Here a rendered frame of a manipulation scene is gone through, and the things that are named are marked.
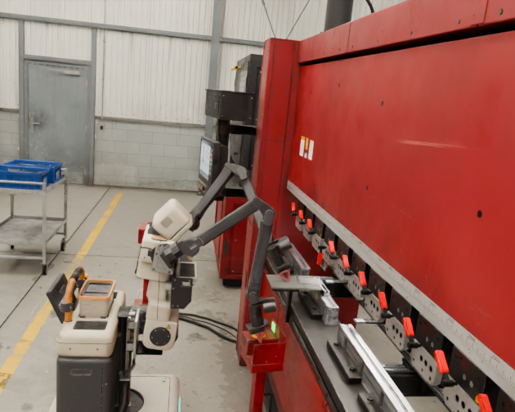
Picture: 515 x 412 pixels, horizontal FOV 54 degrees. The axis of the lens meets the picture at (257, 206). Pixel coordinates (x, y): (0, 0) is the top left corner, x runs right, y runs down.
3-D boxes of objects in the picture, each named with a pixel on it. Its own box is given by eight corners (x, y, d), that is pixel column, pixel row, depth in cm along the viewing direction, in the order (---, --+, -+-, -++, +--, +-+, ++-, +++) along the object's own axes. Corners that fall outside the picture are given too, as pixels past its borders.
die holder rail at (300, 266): (282, 255, 345) (284, 242, 343) (290, 256, 346) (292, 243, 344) (299, 283, 297) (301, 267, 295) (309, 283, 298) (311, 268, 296)
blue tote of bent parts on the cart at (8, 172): (-1, 181, 511) (-2, 163, 507) (50, 185, 518) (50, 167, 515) (-15, 188, 476) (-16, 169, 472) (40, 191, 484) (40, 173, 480)
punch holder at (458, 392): (441, 400, 137) (452, 344, 133) (469, 399, 138) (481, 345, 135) (472, 436, 122) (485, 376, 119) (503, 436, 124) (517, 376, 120)
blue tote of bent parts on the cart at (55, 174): (15, 175, 552) (15, 158, 548) (62, 177, 559) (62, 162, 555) (3, 181, 517) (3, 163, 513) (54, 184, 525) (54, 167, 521)
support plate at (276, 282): (266, 275, 271) (266, 274, 270) (312, 277, 275) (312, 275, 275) (271, 288, 253) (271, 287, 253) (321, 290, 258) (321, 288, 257)
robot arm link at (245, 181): (238, 174, 277) (235, 169, 267) (248, 171, 277) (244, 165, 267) (266, 246, 266) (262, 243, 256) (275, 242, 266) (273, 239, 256)
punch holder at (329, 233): (321, 257, 252) (325, 225, 249) (337, 257, 254) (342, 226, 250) (329, 266, 238) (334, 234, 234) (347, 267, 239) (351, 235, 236)
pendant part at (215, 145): (197, 181, 386) (200, 135, 378) (212, 182, 390) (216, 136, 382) (209, 194, 344) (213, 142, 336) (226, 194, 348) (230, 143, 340)
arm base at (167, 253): (160, 246, 234) (158, 254, 222) (174, 236, 234) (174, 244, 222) (170, 260, 236) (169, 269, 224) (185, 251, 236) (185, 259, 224)
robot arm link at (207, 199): (232, 161, 279) (228, 155, 270) (251, 174, 276) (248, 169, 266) (183, 225, 275) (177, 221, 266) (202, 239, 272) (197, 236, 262)
